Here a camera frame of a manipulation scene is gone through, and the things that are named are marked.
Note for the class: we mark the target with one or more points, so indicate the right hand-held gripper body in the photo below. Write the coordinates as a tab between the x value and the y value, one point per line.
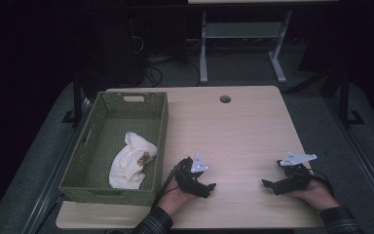
297	180

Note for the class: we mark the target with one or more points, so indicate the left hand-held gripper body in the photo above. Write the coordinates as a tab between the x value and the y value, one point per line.
188	180

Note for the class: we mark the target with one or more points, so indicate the white cloth with brown print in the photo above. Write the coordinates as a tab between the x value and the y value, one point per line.
126	165

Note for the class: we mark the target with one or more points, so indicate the green woven basket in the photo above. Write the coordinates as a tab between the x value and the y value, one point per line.
120	130

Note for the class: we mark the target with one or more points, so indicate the person's left hand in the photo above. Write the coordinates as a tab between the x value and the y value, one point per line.
173	200

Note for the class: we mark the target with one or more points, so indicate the person's right hand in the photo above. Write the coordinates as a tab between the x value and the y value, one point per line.
319	196

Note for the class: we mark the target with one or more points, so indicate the dark computer tower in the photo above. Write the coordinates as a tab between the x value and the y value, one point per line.
117	55

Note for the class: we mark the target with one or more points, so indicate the black metal post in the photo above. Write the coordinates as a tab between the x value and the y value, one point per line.
77	100
344	97

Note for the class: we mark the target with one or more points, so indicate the white metal table frame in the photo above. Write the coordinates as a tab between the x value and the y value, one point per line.
240	30

